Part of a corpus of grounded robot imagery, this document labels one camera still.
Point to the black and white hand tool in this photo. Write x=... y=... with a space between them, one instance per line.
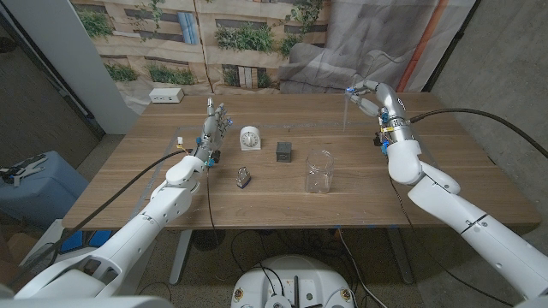
x=23 y=169

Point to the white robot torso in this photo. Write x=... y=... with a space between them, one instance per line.
x=295 y=274

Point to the clear glass cup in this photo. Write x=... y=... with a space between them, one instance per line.
x=319 y=173

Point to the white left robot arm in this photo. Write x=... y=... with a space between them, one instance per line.
x=141 y=226

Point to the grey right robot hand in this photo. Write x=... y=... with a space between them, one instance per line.
x=389 y=100

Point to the white table leg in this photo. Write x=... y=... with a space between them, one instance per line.
x=180 y=261

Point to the blue box under table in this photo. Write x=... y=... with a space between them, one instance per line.
x=83 y=240

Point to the black round floor base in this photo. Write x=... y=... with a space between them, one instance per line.
x=207 y=240

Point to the grey table leg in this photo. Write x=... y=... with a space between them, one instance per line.
x=400 y=256

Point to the black backdrop frame pole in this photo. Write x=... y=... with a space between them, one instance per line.
x=451 y=45

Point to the printed fabric backdrop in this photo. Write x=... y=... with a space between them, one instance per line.
x=257 y=43

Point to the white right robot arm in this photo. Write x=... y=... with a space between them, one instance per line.
x=404 y=162

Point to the white kitchen timer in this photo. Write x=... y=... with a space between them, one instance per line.
x=250 y=139

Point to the blue hard case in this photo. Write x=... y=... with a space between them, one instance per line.
x=47 y=192

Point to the white power strip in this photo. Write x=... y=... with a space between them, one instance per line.
x=166 y=95

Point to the brown cardboard box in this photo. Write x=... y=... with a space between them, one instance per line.
x=19 y=248

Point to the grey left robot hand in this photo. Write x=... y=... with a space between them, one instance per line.
x=210 y=132

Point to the dark grey block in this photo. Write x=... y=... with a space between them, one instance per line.
x=283 y=152

